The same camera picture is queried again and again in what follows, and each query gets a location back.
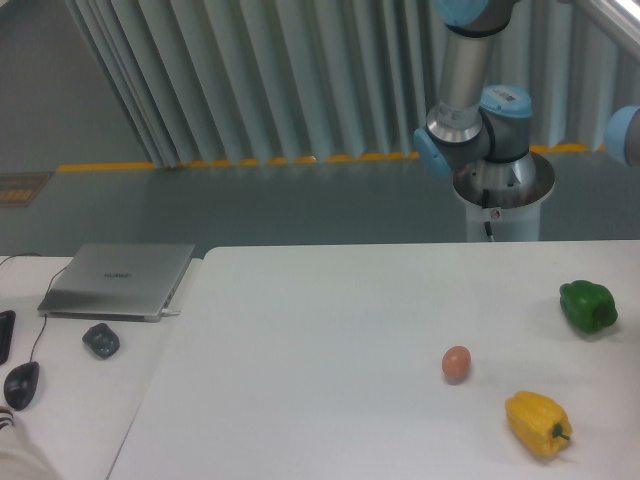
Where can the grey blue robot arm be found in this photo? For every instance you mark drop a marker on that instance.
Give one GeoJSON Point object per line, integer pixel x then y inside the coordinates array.
{"type": "Point", "coordinates": [517, 73]}

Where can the beige striped sleeve forearm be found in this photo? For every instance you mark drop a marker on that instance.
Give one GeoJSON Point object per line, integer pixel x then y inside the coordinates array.
{"type": "Point", "coordinates": [20, 459]}

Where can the brown egg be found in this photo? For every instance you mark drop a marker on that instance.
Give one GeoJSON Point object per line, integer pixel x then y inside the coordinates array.
{"type": "Point", "coordinates": [456, 364]}

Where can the silver closed laptop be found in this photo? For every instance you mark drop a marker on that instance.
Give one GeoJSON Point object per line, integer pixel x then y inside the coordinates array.
{"type": "Point", "coordinates": [129, 282]}

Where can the small dark grey tray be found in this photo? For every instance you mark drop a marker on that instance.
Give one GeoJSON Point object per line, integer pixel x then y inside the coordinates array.
{"type": "Point", "coordinates": [102, 341]}

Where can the green bell pepper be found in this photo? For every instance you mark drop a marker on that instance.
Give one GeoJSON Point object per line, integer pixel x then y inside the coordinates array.
{"type": "Point", "coordinates": [588, 307]}

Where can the yellow bell pepper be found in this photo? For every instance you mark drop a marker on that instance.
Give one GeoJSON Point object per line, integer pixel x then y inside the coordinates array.
{"type": "Point", "coordinates": [539, 423]}

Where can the black keyboard edge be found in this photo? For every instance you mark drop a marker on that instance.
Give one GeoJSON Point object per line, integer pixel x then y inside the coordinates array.
{"type": "Point", "coordinates": [7, 323]}

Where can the black computer mouse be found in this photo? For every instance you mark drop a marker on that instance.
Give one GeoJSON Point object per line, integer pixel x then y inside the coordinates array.
{"type": "Point", "coordinates": [21, 384]}

